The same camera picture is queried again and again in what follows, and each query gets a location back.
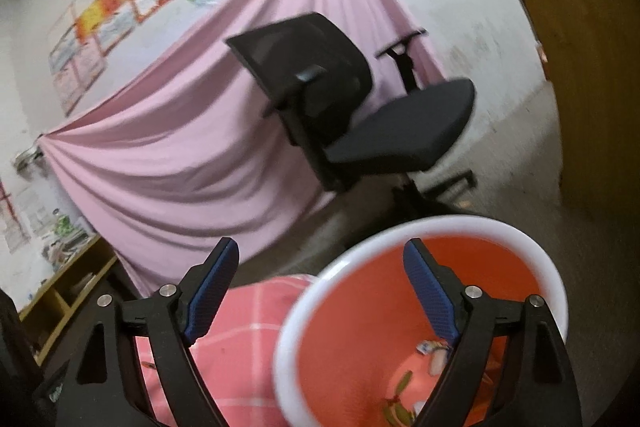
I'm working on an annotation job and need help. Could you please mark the white blue toothpaste tube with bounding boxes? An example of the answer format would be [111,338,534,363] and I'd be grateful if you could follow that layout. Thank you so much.
[416,340,451,377]

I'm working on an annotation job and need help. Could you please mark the leaves and wrappers pile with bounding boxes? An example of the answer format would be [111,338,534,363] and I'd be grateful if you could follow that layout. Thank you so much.
[383,371,416,427]

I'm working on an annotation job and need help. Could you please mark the pink plaid tablecloth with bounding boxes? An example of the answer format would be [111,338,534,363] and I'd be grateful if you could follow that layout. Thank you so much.
[134,274,317,427]

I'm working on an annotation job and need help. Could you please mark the orange white plastic basin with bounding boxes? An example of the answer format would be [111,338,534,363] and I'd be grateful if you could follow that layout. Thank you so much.
[273,215,568,426]

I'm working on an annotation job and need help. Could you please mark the pink hanging sheet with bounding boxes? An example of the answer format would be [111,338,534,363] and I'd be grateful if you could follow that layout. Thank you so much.
[39,0,416,295]

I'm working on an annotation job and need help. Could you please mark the black office chair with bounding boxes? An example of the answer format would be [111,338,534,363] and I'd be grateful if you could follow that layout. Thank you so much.
[226,12,476,192]

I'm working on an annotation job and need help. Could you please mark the wooden cabinet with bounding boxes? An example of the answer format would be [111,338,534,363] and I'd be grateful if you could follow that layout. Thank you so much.
[521,0,639,216]

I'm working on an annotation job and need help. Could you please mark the wooden wall shelf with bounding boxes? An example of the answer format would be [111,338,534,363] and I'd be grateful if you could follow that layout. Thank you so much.
[18,235,118,366]

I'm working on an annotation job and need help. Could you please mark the red tassel wall ornament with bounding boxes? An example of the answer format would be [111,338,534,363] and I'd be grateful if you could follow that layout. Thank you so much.
[0,182,25,254]

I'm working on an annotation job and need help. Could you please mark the certificates on wall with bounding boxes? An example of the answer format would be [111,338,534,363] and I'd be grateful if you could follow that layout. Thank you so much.
[47,0,172,115]

